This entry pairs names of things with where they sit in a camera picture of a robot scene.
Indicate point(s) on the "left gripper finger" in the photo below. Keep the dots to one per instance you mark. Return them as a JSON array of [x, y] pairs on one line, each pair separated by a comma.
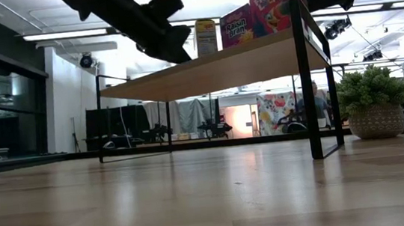
[[161, 47], [182, 41]]

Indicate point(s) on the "yellow Corn Pops cereal box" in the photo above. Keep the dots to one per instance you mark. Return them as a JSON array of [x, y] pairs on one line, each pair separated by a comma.
[[206, 37]]

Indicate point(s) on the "purple Raisin Bran cereal box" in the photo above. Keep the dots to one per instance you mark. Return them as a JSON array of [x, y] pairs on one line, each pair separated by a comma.
[[236, 26]]

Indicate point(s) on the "red Froot Loops cereal box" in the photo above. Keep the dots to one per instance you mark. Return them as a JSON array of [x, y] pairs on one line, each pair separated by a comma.
[[269, 4]]

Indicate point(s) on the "black background robot arm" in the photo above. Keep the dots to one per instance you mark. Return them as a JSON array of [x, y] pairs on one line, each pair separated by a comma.
[[157, 132], [215, 128]]

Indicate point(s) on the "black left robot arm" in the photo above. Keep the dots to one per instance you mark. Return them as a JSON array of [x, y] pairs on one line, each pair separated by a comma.
[[108, 6]]

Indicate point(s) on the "black track spotlight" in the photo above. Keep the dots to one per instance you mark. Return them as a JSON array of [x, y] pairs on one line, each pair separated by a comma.
[[336, 28], [372, 56]]

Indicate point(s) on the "white hanging cloth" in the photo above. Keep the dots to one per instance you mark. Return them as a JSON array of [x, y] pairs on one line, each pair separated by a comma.
[[157, 114]]

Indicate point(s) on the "grey hanging cloth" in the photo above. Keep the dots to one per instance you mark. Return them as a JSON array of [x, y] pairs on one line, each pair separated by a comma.
[[192, 114]]

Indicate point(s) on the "round black hanging speaker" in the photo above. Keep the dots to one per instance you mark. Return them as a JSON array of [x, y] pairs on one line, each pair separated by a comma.
[[86, 60]]

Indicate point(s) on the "black partition panel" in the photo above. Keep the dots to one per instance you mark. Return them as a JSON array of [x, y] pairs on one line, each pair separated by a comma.
[[112, 122]]

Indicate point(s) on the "orange lit panel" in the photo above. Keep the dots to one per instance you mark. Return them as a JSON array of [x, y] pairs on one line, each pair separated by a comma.
[[240, 120]]

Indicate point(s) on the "round green potted plant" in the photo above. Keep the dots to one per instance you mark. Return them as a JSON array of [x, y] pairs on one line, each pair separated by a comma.
[[374, 102]]

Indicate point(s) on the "person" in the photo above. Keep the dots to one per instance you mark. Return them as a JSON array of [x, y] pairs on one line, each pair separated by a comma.
[[317, 104]]

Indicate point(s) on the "floral patterned cloth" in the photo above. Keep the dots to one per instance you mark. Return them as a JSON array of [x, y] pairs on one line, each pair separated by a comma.
[[273, 113]]

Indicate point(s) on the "thin black tripod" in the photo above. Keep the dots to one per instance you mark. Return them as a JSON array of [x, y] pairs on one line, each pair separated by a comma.
[[74, 137]]

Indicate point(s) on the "black metal rig frame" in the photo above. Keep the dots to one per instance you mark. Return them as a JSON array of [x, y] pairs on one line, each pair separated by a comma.
[[227, 142]]

